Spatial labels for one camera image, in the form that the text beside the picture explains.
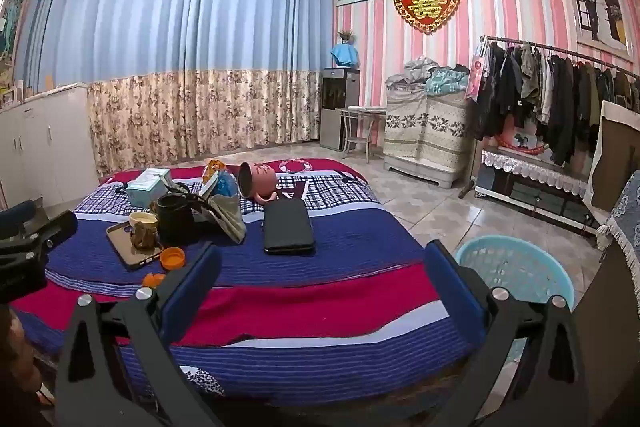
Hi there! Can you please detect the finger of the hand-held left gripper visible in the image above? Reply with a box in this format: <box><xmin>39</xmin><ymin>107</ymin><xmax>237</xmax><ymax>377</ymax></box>
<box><xmin>0</xmin><ymin>201</ymin><xmax>37</xmax><ymax>230</ymax></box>
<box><xmin>27</xmin><ymin>209</ymin><xmax>79</xmax><ymax>259</ymax></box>

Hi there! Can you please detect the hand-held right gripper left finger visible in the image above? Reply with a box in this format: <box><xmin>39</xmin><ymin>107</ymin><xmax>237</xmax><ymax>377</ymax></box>
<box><xmin>54</xmin><ymin>243</ymin><xmax>223</xmax><ymax>427</ymax></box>

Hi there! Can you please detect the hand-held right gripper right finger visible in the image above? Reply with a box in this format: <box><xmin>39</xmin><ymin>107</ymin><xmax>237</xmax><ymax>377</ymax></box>
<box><xmin>424</xmin><ymin>239</ymin><xmax>587</xmax><ymax>427</ymax></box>

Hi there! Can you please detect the orange bottle cap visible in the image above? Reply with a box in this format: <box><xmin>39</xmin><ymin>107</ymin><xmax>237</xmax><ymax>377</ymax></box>
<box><xmin>160</xmin><ymin>247</ymin><xmax>186</xmax><ymax>270</ymax></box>

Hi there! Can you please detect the light blue plastic basket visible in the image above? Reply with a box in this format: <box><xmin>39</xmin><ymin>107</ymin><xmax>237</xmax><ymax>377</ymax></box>
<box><xmin>452</xmin><ymin>234</ymin><xmax>576</xmax><ymax>365</ymax></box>

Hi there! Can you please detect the black cup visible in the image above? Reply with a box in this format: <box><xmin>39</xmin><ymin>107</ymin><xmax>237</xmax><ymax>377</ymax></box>
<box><xmin>150</xmin><ymin>193</ymin><xmax>196</xmax><ymax>245</ymax></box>

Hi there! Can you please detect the blue snack packet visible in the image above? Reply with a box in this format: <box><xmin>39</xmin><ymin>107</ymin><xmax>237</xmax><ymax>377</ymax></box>
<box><xmin>199</xmin><ymin>169</ymin><xmax>240</xmax><ymax>198</ymax></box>

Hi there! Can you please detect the orange snack packet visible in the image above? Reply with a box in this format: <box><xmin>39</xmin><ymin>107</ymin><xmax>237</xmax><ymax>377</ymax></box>
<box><xmin>202</xmin><ymin>158</ymin><xmax>230</xmax><ymax>184</ymax></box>

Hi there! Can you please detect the person's left forearm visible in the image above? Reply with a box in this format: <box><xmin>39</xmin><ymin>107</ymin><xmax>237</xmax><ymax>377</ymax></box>
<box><xmin>0</xmin><ymin>307</ymin><xmax>43</xmax><ymax>408</ymax></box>

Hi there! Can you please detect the brown phone case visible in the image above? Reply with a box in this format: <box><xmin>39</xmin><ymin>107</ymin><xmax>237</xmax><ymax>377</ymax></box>
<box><xmin>106</xmin><ymin>221</ymin><xmax>166</xmax><ymax>270</ymax></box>

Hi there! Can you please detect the white cabinet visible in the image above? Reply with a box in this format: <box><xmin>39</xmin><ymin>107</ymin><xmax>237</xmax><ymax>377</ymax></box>
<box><xmin>0</xmin><ymin>84</ymin><xmax>98</xmax><ymax>214</ymax></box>

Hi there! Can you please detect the teal tissue box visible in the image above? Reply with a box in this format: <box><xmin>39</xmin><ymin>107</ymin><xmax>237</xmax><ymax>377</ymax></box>
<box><xmin>125</xmin><ymin>168</ymin><xmax>173</xmax><ymax>208</ymax></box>

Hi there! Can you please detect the black leather case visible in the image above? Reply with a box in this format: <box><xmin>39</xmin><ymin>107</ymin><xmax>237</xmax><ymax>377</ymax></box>
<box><xmin>262</xmin><ymin>199</ymin><xmax>316</xmax><ymax>255</ymax></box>

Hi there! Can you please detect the low glass cabinet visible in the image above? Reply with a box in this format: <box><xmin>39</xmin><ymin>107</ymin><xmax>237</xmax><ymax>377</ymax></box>
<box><xmin>474</xmin><ymin>147</ymin><xmax>608</xmax><ymax>235</ymax></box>

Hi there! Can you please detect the grey washing machine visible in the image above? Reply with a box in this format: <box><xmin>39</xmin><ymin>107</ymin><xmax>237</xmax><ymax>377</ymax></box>
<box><xmin>385</xmin><ymin>152</ymin><xmax>463</xmax><ymax>190</ymax></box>

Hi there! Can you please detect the striped blanket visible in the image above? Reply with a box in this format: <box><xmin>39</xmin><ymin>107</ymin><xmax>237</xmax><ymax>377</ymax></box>
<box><xmin>10</xmin><ymin>157</ymin><xmax>501</xmax><ymax>408</ymax></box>

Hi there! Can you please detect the pink mug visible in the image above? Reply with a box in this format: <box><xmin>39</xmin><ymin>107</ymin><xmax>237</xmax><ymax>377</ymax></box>
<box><xmin>237</xmin><ymin>162</ymin><xmax>279</xmax><ymax>202</ymax></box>

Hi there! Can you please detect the white lace cloth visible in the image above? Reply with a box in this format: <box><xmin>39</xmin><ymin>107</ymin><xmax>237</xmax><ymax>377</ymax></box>
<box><xmin>481</xmin><ymin>148</ymin><xmax>593</xmax><ymax>182</ymax></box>

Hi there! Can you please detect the dark cabinet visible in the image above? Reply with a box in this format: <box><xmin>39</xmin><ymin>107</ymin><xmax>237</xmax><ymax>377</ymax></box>
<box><xmin>570</xmin><ymin>234</ymin><xmax>640</xmax><ymax>323</ymax></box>

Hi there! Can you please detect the red printed object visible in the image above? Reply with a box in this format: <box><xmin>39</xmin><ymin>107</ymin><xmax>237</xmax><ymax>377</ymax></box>
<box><xmin>492</xmin><ymin>129</ymin><xmax>551</xmax><ymax>155</ymax></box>

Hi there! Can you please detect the beige patterned cover cloth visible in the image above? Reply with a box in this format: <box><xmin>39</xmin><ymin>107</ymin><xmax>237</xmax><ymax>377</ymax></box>
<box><xmin>384</xmin><ymin>89</ymin><xmax>473</xmax><ymax>160</ymax></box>

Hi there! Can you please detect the metal stool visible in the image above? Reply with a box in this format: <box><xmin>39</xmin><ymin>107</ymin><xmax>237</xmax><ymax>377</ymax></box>
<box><xmin>336</xmin><ymin>106</ymin><xmax>387</xmax><ymax>162</ymax></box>

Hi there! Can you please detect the blue patterned fringed cloth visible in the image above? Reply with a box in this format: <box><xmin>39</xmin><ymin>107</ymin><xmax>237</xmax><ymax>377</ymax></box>
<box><xmin>595</xmin><ymin>172</ymin><xmax>640</xmax><ymax>308</ymax></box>

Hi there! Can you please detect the teal patterned garment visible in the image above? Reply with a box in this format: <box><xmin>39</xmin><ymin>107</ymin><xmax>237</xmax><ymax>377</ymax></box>
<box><xmin>425</xmin><ymin>67</ymin><xmax>469</xmax><ymax>96</ymax></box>

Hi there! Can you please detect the brown board with white cloth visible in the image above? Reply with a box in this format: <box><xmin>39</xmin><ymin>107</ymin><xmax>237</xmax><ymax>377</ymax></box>
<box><xmin>587</xmin><ymin>101</ymin><xmax>640</xmax><ymax>228</ymax></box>

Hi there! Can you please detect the grey water dispenser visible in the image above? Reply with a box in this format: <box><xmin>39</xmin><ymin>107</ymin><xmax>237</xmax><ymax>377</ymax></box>
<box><xmin>319</xmin><ymin>68</ymin><xmax>362</xmax><ymax>152</ymax></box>

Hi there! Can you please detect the pink and white hanging bag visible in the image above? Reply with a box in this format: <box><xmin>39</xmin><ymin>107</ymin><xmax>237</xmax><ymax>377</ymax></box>
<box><xmin>465</xmin><ymin>36</ymin><xmax>490</xmax><ymax>100</ymax></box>

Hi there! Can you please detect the grey jacket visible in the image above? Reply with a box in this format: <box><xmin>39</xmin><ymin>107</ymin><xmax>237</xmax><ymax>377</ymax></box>
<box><xmin>385</xmin><ymin>57</ymin><xmax>441</xmax><ymax>90</ymax></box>

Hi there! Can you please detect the row of hanging clothes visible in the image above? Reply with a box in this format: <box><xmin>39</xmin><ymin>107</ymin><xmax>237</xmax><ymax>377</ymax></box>
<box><xmin>472</xmin><ymin>39</ymin><xmax>640</xmax><ymax>165</ymax></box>

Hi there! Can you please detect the blue floral curtain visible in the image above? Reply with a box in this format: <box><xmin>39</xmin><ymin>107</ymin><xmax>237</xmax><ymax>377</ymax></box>
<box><xmin>15</xmin><ymin>0</ymin><xmax>335</xmax><ymax>178</ymax></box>

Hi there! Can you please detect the blue bottle cover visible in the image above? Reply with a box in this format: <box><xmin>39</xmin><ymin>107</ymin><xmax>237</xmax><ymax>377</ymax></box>
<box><xmin>330</xmin><ymin>44</ymin><xmax>361</xmax><ymax>68</ymax></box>

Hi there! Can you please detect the metal clothes rack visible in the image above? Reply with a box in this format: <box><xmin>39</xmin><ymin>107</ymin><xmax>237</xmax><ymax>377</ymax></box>
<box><xmin>459</xmin><ymin>36</ymin><xmax>640</xmax><ymax>200</ymax></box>

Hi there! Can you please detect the green wall poster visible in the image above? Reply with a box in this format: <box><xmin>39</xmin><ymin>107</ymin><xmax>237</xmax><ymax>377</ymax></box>
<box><xmin>0</xmin><ymin>0</ymin><xmax>26</xmax><ymax>58</ymax></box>

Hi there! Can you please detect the red heart wall decoration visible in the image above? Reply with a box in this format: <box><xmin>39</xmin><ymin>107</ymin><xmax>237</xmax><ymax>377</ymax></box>
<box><xmin>393</xmin><ymin>0</ymin><xmax>462</xmax><ymax>35</ymax></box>

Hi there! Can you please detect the black and white wall poster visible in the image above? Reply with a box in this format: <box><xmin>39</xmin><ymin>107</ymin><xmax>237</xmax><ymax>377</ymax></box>
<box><xmin>565</xmin><ymin>0</ymin><xmax>632</xmax><ymax>55</ymax></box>

